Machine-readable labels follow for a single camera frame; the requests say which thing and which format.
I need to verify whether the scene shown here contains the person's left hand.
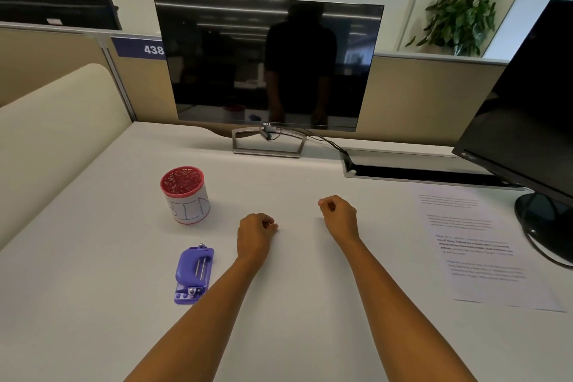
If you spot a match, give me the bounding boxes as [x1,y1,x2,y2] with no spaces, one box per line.
[236,213,279,262]

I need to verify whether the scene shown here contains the person's right hand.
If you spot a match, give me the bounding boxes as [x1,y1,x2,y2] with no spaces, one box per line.
[318,195,361,247]

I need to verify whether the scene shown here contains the person's right forearm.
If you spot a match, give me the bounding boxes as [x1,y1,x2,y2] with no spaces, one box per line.
[334,234,479,382]

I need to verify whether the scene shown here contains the person's left forearm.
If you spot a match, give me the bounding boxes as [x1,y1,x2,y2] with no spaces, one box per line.
[124,248,266,382]

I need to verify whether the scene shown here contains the red mesh bin with paper label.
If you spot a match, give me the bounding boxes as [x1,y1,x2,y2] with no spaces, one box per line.
[160,166,211,225]

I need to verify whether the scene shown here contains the purple hand-held paper shredder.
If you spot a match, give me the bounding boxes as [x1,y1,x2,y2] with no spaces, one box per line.
[174,244,215,305]

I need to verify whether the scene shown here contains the beige desk partition panel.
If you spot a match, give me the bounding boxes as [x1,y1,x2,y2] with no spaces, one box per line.
[0,21,509,158]

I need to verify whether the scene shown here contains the silver-stand flat monitor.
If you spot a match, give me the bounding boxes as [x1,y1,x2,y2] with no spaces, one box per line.
[153,0,385,159]

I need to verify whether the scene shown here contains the printed white paper sheet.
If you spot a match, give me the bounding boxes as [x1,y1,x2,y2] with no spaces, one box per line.
[415,191,566,313]

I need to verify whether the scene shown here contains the blue number sign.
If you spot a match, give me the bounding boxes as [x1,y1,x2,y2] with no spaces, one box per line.
[111,36,165,58]

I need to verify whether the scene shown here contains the black monitor with round base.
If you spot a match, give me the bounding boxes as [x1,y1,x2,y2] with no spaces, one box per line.
[451,0,573,267]

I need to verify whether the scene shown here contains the cream rounded side panel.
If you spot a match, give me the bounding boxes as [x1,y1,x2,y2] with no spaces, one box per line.
[0,63,135,251]

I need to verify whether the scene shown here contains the large green potted plant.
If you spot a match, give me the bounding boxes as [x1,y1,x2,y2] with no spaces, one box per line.
[406,0,506,57]

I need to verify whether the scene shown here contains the black monitor cable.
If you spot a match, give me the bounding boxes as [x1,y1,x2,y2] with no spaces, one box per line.
[286,126,350,156]

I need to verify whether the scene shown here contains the desk cable tray slot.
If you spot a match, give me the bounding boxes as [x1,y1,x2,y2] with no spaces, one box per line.
[340,148,524,190]

